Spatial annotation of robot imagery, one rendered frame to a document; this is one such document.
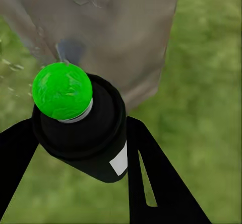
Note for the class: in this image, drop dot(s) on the tree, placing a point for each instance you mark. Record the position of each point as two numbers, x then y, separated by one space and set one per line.
126 40

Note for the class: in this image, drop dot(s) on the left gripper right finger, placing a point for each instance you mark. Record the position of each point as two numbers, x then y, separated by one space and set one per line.
176 205

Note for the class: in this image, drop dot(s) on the pesticide atomizer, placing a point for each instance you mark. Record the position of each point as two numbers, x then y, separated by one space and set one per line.
80 118

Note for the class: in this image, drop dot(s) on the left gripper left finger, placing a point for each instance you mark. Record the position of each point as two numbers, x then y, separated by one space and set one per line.
17 146

